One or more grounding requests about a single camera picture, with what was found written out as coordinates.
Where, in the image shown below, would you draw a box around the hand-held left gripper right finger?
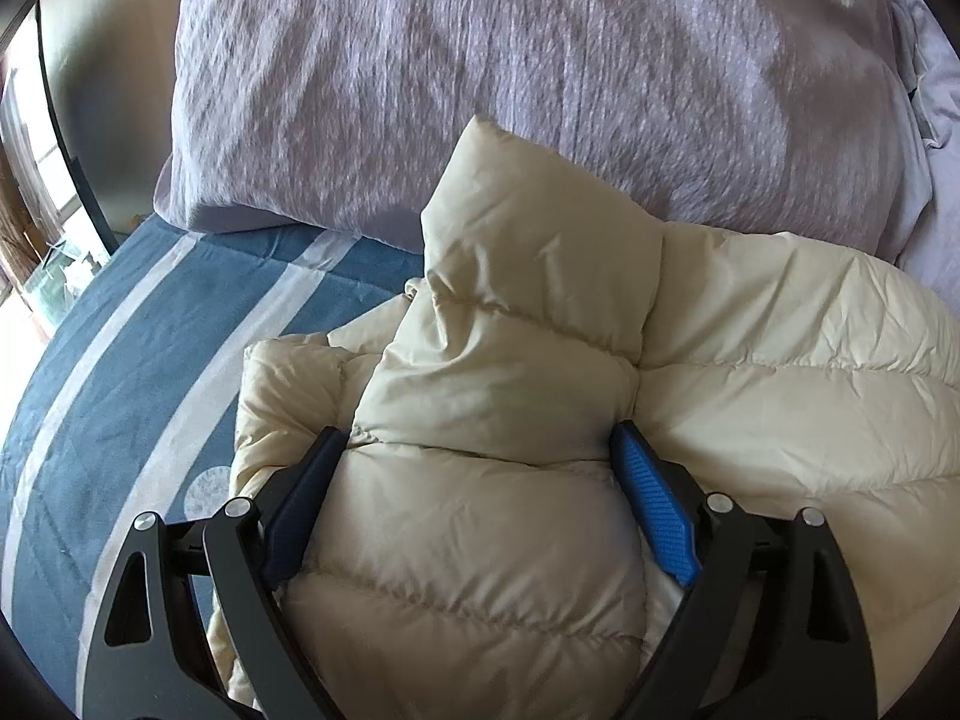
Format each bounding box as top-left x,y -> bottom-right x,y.
609,420 -> 901,720

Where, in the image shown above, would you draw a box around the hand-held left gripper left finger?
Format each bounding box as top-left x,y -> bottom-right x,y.
75,426 -> 350,720

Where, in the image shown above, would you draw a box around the beige quilted down jacket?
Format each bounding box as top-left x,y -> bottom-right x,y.
206,114 -> 960,720

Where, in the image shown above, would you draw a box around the bed with blue striped sheet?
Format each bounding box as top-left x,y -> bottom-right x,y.
0,211 -> 428,695

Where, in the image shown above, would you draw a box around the black framed window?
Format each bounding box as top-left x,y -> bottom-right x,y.
0,0 -> 117,320

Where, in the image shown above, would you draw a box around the light lilac pillow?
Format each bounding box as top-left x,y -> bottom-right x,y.
891,0 -> 960,302

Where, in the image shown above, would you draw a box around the dark purple pillow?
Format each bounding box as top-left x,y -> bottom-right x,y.
154,0 -> 931,265

